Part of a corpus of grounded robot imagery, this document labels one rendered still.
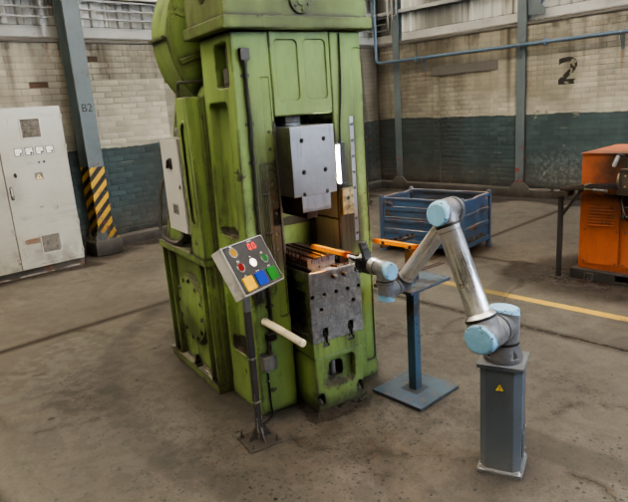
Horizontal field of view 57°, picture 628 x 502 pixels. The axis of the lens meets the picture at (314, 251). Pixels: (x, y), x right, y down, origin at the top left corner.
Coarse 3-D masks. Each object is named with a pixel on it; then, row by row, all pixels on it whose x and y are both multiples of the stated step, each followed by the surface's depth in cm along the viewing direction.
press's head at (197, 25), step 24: (192, 0) 334; (216, 0) 308; (240, 0) 308; (264, 0) 316; (288, 0) 323; (312, 0) 331; (336, 0) 340; (360, 0) 348; (192, 24) 340; (216, 24) 310; (240, 24) 308; (264, 24) 315; (288, 24) 323; (312, 24) 331; (336, 24) 339; (360, 24) 348
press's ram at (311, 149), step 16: (288, 128) 326; (304, 128) 330; (320, 128) 336; (288, 144) 329; (304, 144) 332; (320, 144) 338; (288, 160) 332; (304, 160) 334; (320, 160) 340; (288, 176) 336; (304, 176) 336; (320, 176) 342; (288, 192) 339; (304, 192) 338; (320, 192) 344
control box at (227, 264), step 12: (252, 240) 317; (216, 252) 298; (228, 252) 299; (240, 252) 306; (252, 252) 313; (264, 252) 319; (216, 264) 300; (228, 264) 296; (264, 264) 315; (276, 264) 322; (228, 276) 298; (240, 276) 298; (252, 276) 304; (240, 288) 295; (264, 288) 311; (240, 300) 298
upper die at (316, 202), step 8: (328, 192) 347; (288, 200) 351; (296, 200) 343; (304, 200) 338; (312, 200) 341; (320, 200) 344; (328, 200) 348; (288, 208) 353; (296, 208) 345; (304, 208) 339; (312, 208) 342; (320, 208) 345
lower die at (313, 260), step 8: (296, 248) 374; (312, 248) 367; (296, 256) 359; (312, 256) 352; (320, 256) 351; (328, 256) 355; (304, 264) 350; (312, 264) 349; (320, 264) 352; (328, 264) 356
